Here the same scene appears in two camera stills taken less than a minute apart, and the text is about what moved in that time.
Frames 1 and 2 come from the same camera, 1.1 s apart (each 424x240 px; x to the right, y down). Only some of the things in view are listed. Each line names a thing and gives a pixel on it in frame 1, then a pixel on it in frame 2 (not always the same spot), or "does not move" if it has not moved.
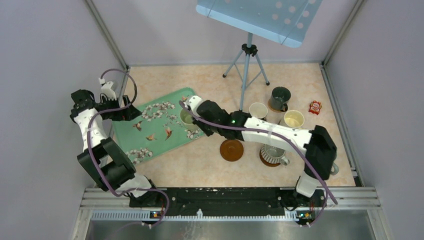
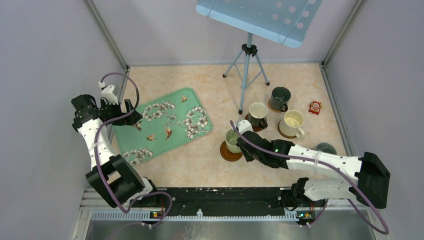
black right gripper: x=199 y=124 → x=248 y=157
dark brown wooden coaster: x=231 y=150 does not move
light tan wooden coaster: x=270 y=107 does not move
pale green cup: x=187 y=120 → x=231 y=141
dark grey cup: x=280 y=96 does not move
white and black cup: x=258 y=110 does not move
